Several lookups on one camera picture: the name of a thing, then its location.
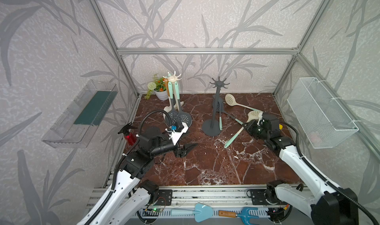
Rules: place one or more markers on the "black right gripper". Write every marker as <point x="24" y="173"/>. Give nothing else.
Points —
<point x="251" y="125"/>

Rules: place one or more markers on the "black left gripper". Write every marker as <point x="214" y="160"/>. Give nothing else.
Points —
<point x="181" y="152"/>

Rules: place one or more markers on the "cream utensil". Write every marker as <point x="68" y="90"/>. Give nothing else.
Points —
<point x="252" y="115"/>

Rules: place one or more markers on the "grey slotted spatula mint handle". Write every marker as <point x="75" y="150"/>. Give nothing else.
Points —
<point x="220" y="114"/>

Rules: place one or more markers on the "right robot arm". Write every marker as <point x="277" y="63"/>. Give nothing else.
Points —
<point x="326" y="203"/>

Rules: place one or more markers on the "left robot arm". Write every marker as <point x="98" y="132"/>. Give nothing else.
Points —
<point x="127" y="193"/>

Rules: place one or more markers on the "dark grey utensil rack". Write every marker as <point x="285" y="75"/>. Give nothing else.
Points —
<point x="213" y="127"/>

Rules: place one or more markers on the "cream utensil rack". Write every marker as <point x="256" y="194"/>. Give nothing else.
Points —
<point x="179" y="116"/>

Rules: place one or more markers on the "red spray bottle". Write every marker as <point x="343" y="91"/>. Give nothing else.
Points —
<point x="128" y="135"/>

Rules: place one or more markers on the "white pot with flowers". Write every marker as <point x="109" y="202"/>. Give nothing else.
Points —
<point x="157" y="86"/>

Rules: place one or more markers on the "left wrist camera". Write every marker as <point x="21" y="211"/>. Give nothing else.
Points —
<point x="175" y="133"/>

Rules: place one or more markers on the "white wire wall basket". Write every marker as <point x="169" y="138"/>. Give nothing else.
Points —
<point x="324" y="121"/>

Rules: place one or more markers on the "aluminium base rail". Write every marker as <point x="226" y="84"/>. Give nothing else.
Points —
<point x="218" y="196"/>

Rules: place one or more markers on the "clear plastic wall tray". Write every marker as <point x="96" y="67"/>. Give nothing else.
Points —
<point x="78" y="124"/>

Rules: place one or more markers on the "blue garden fork wooden handle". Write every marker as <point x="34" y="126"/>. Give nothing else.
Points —
<point x="244" y="215"/>

